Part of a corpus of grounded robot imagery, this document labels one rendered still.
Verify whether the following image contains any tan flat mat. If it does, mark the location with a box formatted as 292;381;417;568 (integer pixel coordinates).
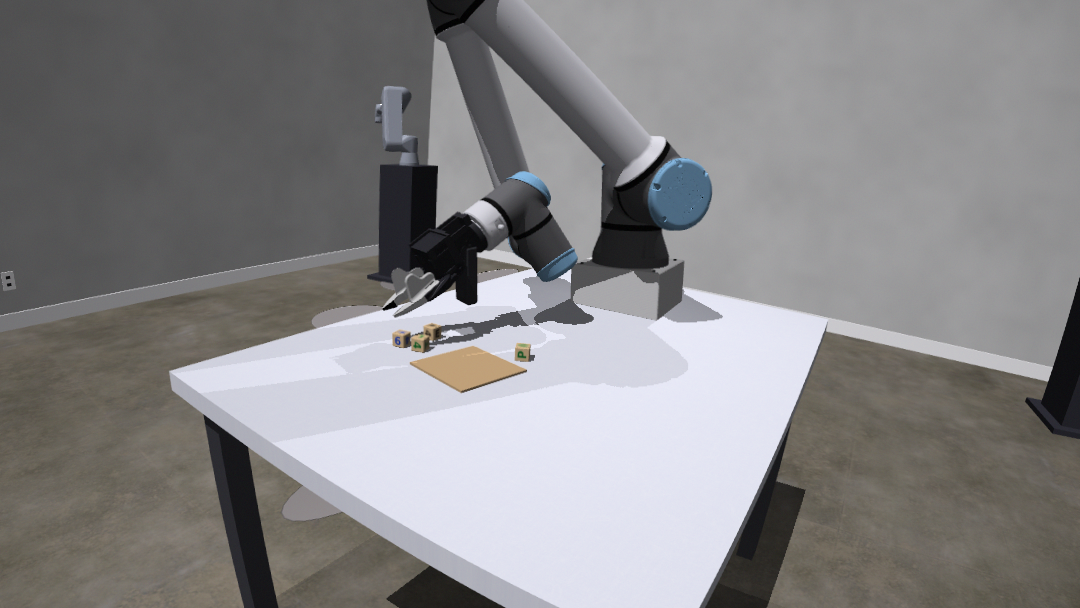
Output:
410;346;527;393

